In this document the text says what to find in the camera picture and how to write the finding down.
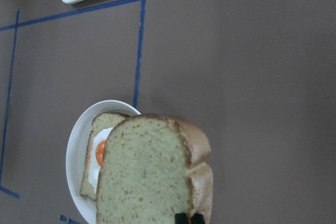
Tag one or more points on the white round plate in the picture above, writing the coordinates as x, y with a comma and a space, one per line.
76, 152

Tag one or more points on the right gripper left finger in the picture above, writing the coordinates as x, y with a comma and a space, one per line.
181, 218

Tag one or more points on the bread slice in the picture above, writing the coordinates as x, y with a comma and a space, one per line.
100, 122
154, 168

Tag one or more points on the bread slice under egg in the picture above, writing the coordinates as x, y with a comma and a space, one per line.
100, 122

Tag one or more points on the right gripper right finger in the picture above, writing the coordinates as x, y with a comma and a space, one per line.
197, 219

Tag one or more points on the fried egg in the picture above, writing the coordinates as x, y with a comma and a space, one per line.
96, 156

